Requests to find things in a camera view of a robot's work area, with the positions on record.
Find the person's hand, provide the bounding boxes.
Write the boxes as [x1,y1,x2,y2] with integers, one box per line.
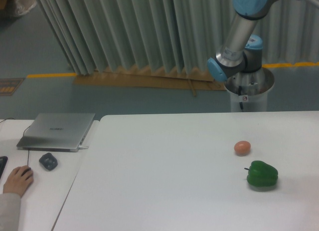
[3,165,34,198]

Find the black computer mouse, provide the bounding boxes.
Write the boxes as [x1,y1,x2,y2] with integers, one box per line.
[21,167,32,177]

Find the beige sleeved forearm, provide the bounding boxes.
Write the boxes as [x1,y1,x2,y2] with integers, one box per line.
[0,193,21,231]

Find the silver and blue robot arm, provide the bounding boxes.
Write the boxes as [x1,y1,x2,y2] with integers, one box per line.
[207,0,319,82]

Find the black keyboard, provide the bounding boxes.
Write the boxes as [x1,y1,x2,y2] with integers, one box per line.
[0,156,8,178]

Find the dark grey small gadget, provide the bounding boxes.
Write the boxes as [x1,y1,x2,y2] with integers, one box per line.
[39,153,58,171]

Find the silver closed laptop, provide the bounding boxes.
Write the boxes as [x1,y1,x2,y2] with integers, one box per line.
[16,113,95,152]

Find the brown cardboard sheet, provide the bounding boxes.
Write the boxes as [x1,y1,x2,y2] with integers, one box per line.
[73,65,225,92]

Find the clear plastic bag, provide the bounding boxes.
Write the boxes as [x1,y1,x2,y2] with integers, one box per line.
[6,0,37,17]

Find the pale green curtain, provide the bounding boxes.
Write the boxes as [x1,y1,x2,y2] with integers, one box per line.
[32,0,319,76]

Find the brown egg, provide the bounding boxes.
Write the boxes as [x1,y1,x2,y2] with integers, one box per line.
[234,141,251,156]

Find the green bell pepper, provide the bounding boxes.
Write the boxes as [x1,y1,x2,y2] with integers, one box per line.
[245,160,279,187]

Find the black mouse cable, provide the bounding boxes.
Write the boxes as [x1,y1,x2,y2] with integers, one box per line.
[22,125,32,167]

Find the white laptop cable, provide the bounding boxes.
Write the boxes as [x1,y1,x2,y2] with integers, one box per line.
[79,120,100,150]

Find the black pedestal cable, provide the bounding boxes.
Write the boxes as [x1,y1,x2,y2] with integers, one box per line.
[238,85,244,113]

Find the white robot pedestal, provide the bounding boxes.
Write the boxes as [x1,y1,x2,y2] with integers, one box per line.
[224,68,275,112]

